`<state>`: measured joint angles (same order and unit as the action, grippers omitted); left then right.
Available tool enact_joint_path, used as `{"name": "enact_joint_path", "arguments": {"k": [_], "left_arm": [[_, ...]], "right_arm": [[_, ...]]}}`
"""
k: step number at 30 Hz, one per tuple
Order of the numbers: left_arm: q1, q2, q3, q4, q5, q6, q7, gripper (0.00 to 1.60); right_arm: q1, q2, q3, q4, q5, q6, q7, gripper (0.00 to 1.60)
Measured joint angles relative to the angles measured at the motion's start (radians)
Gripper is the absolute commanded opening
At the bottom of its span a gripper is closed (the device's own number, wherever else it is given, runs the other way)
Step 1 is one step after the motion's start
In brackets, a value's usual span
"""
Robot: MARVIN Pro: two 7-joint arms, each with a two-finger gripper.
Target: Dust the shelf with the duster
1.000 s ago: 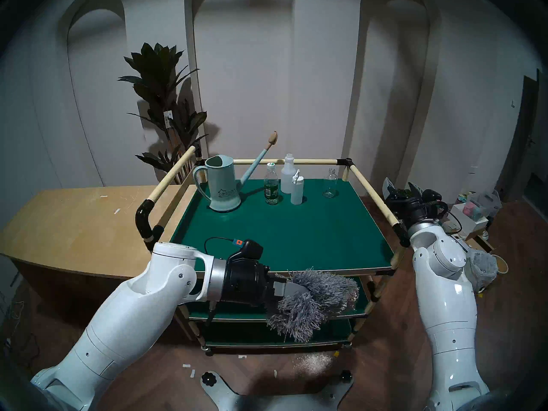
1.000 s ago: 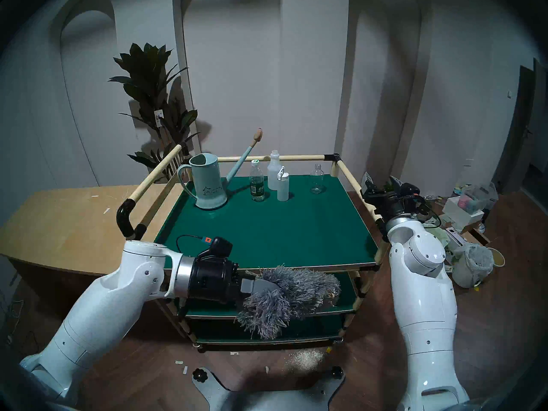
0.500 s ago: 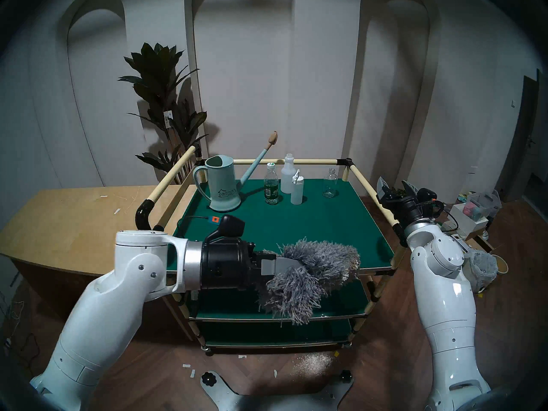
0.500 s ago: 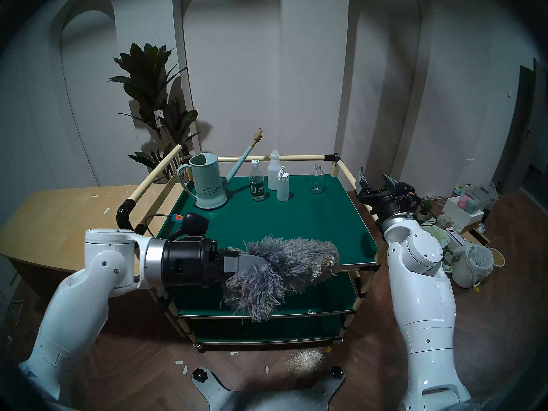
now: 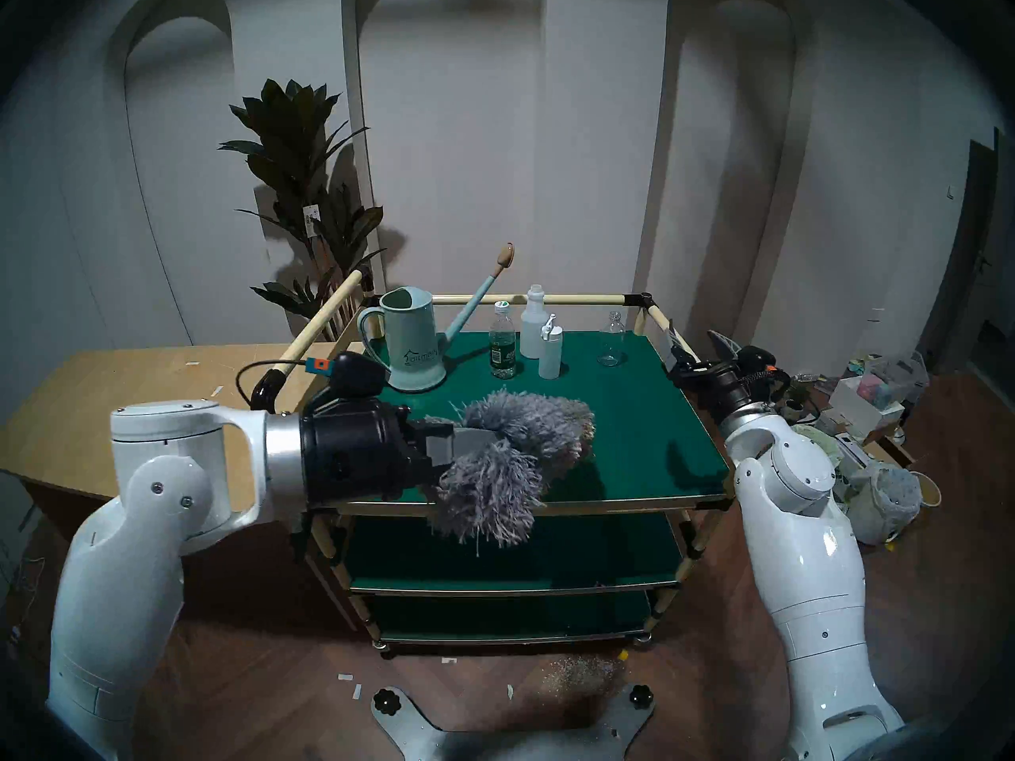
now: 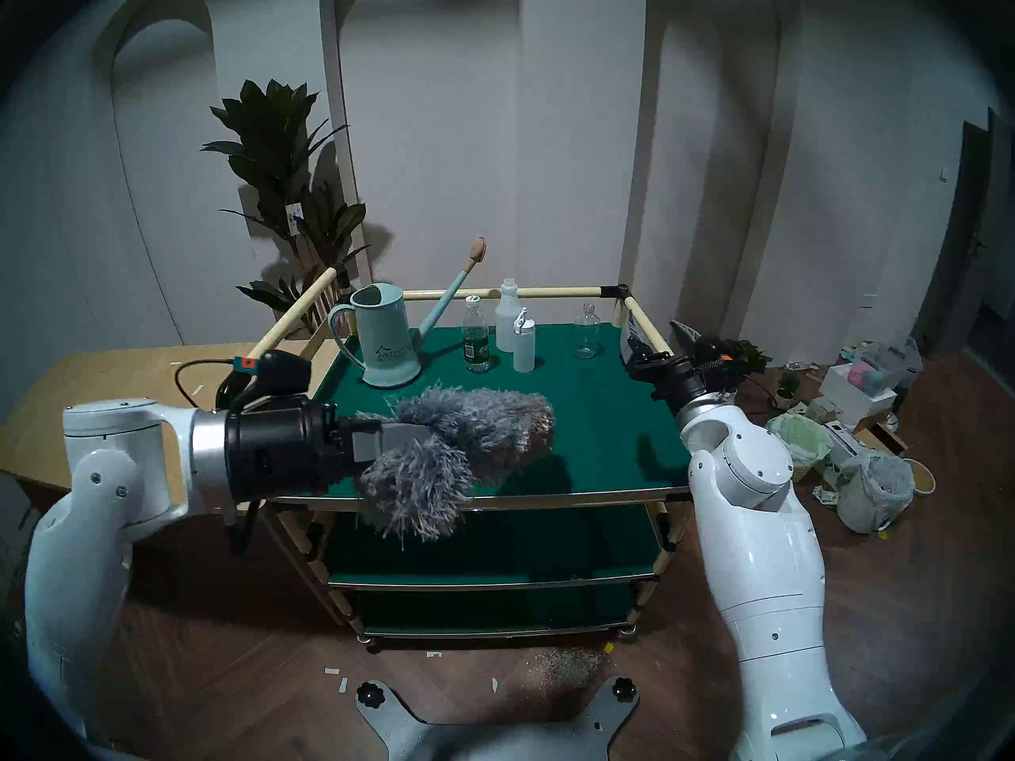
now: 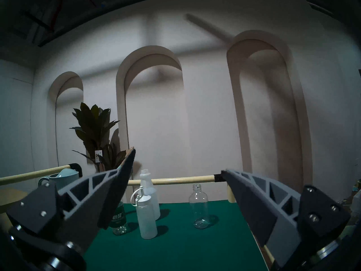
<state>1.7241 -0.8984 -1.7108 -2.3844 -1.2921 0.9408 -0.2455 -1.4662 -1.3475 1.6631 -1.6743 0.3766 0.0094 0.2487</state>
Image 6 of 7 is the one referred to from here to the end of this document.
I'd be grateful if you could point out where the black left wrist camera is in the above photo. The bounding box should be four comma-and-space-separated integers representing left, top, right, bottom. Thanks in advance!
230, 350, 312, 410

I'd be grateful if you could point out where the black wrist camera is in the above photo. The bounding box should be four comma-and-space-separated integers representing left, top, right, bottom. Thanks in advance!
230, 350, 312, 410
698, 335, 750, 384

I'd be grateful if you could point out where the bin with clear bag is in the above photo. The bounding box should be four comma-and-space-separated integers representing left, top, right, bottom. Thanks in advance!
837, 449, 915, 535

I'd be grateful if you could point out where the spilled powder patch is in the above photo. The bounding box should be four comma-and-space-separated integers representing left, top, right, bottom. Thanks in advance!
527, 648, 603, 689

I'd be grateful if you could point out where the green label water bottle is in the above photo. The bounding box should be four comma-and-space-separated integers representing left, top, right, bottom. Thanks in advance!
463, 296, 491, 373

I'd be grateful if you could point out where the grey fluffy duster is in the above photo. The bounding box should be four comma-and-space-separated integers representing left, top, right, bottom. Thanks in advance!
353, 383, 556, 542

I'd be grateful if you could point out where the grey metal robot base plate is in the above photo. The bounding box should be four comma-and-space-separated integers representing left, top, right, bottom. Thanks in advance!
355, 676, 640, 761

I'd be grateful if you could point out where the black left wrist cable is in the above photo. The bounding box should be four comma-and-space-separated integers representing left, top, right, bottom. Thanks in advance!
174, 359, 247, 407

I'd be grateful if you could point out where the curved wooden side table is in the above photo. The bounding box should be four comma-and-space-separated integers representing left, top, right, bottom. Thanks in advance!
0, 341, 342, 514

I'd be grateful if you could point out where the green shelf cart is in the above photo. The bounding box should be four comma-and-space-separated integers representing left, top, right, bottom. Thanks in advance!
218, 266, 730, 649

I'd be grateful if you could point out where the white opaque plastic bottle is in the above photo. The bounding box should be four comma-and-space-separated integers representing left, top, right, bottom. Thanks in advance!
495, 278, 524, 353

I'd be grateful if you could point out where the light blue watering can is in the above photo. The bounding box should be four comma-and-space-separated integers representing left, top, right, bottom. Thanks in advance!
327, 237, 488, 390

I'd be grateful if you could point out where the dark door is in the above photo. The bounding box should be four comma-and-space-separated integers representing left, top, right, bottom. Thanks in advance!
912, 109, 1015, 372

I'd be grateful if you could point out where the white cardboard box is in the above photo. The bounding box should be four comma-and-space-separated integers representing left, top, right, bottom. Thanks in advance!
821, 363, 897, 427

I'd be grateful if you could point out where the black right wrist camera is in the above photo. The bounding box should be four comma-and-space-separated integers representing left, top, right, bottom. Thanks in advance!
698, 335, 750, 384

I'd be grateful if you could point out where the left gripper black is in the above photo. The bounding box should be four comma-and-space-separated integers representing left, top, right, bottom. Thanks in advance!
226, 395, 433, 503

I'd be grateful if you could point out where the bin with green bag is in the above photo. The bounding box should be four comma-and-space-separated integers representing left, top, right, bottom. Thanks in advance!
765, 413, 833, 483

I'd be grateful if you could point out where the flat white box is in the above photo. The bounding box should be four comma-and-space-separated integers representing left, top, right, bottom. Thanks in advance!
825, 423, 865, 463

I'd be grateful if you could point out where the tall dark leafy plant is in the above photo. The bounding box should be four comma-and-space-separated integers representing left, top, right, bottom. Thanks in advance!
201, 79, 372, 336

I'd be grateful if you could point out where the white nozzle cap squeeze bottle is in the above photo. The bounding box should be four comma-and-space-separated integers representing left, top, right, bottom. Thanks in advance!
512, 308, 537, 373

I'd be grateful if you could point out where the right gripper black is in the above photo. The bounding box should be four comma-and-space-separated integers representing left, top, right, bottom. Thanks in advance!
622, 315, 711, 411

